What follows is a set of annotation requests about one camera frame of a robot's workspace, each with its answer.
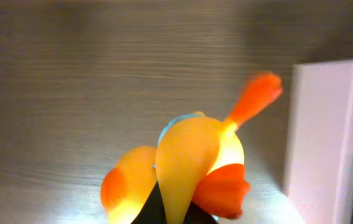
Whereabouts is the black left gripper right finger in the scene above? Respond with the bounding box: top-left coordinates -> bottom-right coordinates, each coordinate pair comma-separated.
183,202 -> 218,224

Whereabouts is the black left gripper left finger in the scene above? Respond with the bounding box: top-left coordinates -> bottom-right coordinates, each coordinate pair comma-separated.
131,182 -> 167,224

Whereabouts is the orange blue duck toy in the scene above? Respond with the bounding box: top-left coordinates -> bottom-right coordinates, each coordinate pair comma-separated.
100,72 -> 283,224

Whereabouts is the white cardboard box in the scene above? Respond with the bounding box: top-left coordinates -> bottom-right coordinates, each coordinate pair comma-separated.
285,59 -> 353,224

